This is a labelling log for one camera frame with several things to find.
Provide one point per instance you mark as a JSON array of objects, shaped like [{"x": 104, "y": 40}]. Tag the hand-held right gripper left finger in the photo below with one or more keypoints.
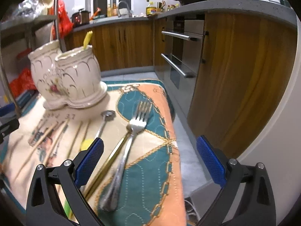
[{"x": 90, "y": 162}]

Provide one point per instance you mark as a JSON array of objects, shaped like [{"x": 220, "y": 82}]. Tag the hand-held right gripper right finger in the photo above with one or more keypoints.
[{"x": 210, "y": 161}]

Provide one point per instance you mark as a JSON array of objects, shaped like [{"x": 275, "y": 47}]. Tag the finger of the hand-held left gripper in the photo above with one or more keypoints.
[{"x": 8, "y": 127}]

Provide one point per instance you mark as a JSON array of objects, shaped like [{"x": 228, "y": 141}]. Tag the yellow green plastic spoon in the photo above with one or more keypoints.
[{"x": 86, "y": 144}]

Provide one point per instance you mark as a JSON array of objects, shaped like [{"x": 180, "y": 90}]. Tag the wooden chopstick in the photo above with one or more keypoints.
[
  {"x": 75, "y": 137},
  {"x": 86, "y": 130},
  {"x": 35, "y": 149},
  {"x": 58, "y": 136}
]

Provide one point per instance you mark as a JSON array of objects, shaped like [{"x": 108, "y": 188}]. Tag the silver fork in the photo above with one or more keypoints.
[{"x": 122, "y": 162}]

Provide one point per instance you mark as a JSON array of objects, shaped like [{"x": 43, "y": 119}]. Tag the cream ceramic utensil holder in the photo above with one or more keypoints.
[{"x": 77, "y": 75}]

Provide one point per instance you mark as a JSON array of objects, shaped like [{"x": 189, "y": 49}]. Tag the crumpled red plastic bag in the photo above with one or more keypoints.
[{"x": 22, "y": 82}]

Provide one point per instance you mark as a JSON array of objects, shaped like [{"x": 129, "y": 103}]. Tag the small silver spoon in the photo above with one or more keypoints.
[{"x": 108, "y": 114}]

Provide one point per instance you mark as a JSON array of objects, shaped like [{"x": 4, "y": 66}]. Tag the printed quilted mat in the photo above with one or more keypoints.
[{"x": 145, "y": 181}]

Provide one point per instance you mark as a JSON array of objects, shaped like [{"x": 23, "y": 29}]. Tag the wooden kitchen cabinets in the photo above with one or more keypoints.
[{"x": 235, "y": 75}]

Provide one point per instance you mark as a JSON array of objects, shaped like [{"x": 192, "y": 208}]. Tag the metal storage rack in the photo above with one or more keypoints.
[{"x": 30, "y": 26}]

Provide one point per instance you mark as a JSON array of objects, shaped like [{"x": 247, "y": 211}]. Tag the hanging red plastic bag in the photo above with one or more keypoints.
[{"x": 63, "y": 21}]

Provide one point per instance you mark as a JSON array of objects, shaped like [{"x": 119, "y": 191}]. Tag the curved metal tube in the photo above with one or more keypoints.
[{"x": 57, "y": 16}]

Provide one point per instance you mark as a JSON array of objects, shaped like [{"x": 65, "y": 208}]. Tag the clear plastic bag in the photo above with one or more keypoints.
[{"x": 29, "y": 6}]

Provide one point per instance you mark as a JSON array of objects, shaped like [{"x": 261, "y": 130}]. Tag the dark glass jar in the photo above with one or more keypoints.
[{"x": 81, "y": 18}]

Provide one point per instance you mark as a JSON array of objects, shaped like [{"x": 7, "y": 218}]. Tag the beige plastic cup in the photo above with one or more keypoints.
[{"x": 47, "y": 0}]

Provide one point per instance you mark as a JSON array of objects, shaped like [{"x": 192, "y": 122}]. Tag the orange snack packet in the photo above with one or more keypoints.
[{"x": 96, "y": 13}]

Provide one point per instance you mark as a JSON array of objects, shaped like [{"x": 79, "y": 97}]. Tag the amber glass bottle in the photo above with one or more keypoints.
[{"x": 112, "y": 10}]

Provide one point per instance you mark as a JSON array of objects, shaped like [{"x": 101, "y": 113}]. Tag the grey kitchen countertop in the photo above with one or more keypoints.
[{"x": 235, "y": 4}]

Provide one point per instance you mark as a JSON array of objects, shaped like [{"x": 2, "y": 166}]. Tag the row of condiment bottles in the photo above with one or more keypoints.
[{"x": 164, "y": 7}]

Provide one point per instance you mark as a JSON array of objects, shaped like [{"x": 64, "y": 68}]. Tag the yellow oil bottle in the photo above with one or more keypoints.
[{"x": 151, "y": 10}]

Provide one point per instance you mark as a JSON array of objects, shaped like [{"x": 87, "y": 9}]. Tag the chrome faucet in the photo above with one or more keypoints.
[{"x": 122, "y": 3}]

